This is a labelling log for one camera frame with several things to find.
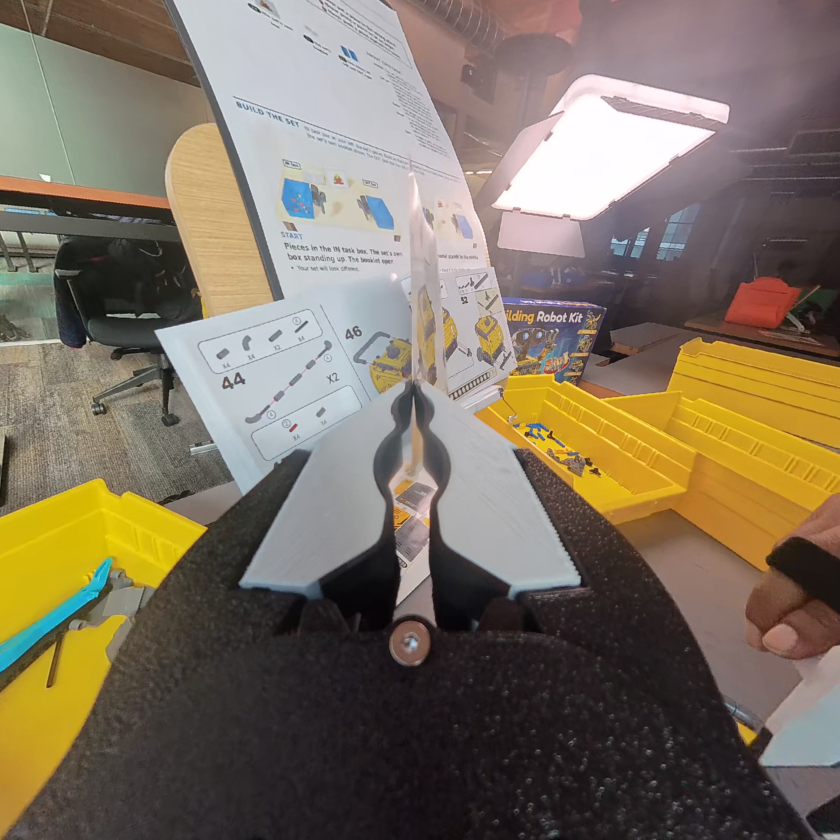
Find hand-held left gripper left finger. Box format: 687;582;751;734
239;382;416;611

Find yellow plastic bin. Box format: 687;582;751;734
476;374;697;526
0;479;207;834
669;338;840;448
604;390;840;572

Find black round fixture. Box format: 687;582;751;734
495;33;572;81

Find black office chair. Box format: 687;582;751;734
54;236;204;427

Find desk with orange edge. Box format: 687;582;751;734
0;174;179;244

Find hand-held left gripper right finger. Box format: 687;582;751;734
416;382;581;624

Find grey lego piece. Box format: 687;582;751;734
69;570;155;632

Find robot kit box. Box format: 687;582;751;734
502;298;608;386

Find lego instruction booklet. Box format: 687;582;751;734
155;154;519;608

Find orange bag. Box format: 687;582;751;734
725;277;803;328

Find light blue lego beam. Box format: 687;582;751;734
0;558;112;673

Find person's right hand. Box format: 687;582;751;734
746;495;840;660

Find white printed task sheet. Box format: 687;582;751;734
164;0;490;316

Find pile of small lego parts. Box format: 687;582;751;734
512;420;601;480

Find oval wooden board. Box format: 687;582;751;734
165;123;273;317

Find studio light panel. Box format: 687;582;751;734
492;73;731;258

